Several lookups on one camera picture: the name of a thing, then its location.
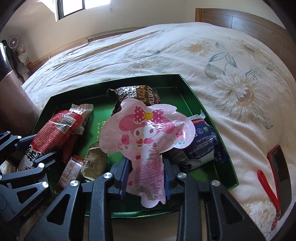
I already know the red braided lanyard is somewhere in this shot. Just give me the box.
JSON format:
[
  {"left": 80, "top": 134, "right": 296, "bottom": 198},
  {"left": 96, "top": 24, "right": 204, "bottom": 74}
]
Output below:
[{"left": 257, "top": 170, "right": 282, "bottom": 230}]

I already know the pink cartoon snack packet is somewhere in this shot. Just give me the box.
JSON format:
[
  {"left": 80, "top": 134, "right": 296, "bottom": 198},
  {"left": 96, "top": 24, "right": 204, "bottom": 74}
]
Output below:
[{"left": 99, "top": 98, "right": 196, "bottom": 208}]

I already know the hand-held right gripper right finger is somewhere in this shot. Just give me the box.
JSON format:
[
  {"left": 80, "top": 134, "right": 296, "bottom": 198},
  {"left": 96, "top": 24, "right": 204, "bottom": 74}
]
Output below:
[{"left": 163, "top": 159, "right": 266, "bottom": 241}]

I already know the green tray box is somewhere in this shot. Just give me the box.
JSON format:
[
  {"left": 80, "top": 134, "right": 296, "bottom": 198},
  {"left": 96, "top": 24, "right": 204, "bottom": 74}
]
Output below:
[{"left": 30, "top": 74, "right": 239, "bottom": 219}]

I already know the red-cased phone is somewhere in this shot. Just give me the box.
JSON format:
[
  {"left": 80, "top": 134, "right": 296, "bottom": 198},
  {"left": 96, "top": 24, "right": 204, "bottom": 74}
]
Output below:
[{"left": 267, "top": 145, "right": 293, "bottom": 216}]

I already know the small clear red-edged packet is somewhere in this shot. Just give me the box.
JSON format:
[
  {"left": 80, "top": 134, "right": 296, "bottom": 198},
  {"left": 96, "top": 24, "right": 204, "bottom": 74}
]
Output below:
[{"left": 55, "top": 156, "right": 84, "bottom": 194}]

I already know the wide red packet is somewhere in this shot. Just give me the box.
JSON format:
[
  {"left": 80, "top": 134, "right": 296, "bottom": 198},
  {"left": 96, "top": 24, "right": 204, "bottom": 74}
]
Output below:
[{"left": 61, "top": 133, "right": 80, "bottom": 164}]

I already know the brown patterned snack packet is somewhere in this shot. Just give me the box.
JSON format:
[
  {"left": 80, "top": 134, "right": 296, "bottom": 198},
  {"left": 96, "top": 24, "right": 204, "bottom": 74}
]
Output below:
[{"left": 107, "top": 85, "right": 161, "bottom": 121}]

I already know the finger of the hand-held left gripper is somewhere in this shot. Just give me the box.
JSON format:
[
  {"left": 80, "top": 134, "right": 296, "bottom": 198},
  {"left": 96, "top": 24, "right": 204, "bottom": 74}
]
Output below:
[
  {"left": 0, "top": 151, "right": 59, "bottom": 205},
  {"left": 0, "top": 131, "right": 37, "bottom": 161}
]

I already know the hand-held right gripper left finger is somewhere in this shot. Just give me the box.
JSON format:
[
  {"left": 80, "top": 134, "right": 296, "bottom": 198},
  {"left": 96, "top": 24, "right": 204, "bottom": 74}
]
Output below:
[{"left": 24, "top": 159, "right": 130, "bottom": 241}]

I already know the floral bed sheet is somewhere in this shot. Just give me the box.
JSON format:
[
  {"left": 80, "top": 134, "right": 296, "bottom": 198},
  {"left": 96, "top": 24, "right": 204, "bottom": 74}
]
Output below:
[{"left": 22, "top": 22, "right": 296, "bottom": 241}]

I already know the dark blue snack packet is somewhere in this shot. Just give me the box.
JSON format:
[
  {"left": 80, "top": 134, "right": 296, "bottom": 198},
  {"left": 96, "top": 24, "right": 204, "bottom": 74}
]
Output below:
[{"left": 168, "top": 111, "right": 230, "bottom": 172}]

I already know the long red sausage packet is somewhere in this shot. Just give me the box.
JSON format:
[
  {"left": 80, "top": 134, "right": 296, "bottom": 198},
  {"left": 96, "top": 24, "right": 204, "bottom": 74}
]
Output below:
[{"left": 17, "top": 104, "right": 94, "bottom": 172}]

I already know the small beige pastry packet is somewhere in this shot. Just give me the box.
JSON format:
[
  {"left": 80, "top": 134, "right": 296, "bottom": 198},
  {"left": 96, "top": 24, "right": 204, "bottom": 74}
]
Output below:
[{"left": 80, "top": 141, "right": 109, "bottom": 182}]

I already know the black grey jacket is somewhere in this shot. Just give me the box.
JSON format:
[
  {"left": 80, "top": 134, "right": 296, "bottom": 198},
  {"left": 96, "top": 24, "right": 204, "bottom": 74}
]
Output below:
[{"left": 7, "top": 47, "right": 30, "bottom": 78}]

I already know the small white fan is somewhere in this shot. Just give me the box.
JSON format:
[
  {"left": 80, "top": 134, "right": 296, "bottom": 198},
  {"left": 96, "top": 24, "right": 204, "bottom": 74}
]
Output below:
[{"left": 8, "top": 37, "right": 20, "bottom": 49}]

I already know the wooden headboard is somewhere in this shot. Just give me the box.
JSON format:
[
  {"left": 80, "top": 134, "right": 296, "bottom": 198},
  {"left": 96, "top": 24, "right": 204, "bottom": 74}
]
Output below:
[{"left": 195, "top": 8, "right": 296, "bottom": 77}]

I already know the window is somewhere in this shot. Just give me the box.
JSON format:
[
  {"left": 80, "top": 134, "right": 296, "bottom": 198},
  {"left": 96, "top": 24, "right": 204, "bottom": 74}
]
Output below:
[{"left": 55, "top": 0, "right": 114, "bottom": 21}]

